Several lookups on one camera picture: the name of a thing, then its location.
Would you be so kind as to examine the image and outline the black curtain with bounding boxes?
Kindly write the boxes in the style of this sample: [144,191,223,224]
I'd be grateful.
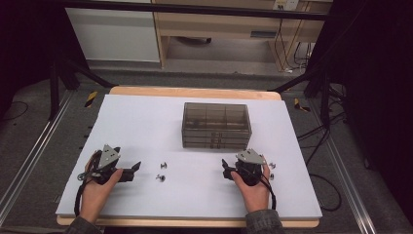
[310,0,413,223]
[0,0,67,115]

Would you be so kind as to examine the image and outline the cables under desk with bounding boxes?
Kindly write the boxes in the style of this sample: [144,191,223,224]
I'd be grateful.
[273,19,314,73]

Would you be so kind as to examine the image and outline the hand-held gripper cable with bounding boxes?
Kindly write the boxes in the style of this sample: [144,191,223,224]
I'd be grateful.
[256,175,278,211]
[73,149,102,217]

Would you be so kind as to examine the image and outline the bundle of black floor cables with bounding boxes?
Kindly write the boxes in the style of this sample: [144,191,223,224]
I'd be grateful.
[296,82,349,167]

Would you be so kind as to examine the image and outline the metal floor rail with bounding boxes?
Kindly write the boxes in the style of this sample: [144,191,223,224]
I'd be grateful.
[0,90,74,226]
[309,97,378,234]

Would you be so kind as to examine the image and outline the black metal stand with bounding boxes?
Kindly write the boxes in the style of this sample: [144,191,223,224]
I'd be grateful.
[267,68,333,129]
[48,57,115,122]

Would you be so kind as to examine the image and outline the black floor cable loop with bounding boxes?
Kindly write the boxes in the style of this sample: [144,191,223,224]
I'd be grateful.
[308,173,343,213]

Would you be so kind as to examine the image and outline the wooden desk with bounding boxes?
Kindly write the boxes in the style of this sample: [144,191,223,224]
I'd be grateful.
[151,0,333,72]

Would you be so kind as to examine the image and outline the yellow black floor tape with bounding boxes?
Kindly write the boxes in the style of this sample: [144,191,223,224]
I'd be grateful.
[293,97,312,113]
[84,91,98,108]

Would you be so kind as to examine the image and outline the person's left hand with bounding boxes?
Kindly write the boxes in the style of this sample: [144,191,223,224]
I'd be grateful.
[79,169,125,225]

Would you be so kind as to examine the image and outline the smoky transparent drawer cabinet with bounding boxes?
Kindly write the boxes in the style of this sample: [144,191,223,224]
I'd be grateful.
[181,101,253,150]

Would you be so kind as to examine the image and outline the right hand-held gripper cable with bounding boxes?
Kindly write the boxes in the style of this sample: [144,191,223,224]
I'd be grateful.
[256,175,278,211]

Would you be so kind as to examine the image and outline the person's right hand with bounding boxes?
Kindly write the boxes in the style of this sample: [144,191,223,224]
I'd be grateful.
[230,164,272,214]

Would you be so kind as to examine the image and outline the thin black floor cable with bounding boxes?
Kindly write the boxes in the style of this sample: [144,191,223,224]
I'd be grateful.
[0,100,30,123]

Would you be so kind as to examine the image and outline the white cabinet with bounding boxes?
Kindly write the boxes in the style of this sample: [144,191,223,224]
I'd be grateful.
[64,6,161,63]

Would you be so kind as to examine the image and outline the left hand-held gripper cable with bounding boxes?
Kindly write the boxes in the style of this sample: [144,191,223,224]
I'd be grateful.
[73,149,102,217]

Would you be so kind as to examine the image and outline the white power strip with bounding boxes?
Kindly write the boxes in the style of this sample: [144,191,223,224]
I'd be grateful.
[273,0,300,11]

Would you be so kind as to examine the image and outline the wooden table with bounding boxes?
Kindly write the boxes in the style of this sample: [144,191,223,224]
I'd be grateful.
[56,85,320,228]

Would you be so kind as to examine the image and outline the black horizontal frame bar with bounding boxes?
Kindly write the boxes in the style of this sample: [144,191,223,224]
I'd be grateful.
[60,0,329,21]

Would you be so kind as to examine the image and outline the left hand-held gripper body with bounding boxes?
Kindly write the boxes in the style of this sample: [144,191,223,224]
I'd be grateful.
[77,144,125,185]

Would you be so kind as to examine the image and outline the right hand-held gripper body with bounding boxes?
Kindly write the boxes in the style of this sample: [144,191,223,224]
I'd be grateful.
[235,148,267,187]

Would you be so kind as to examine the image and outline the white table board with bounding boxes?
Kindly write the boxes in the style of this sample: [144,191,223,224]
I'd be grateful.
[56,94,323,219]

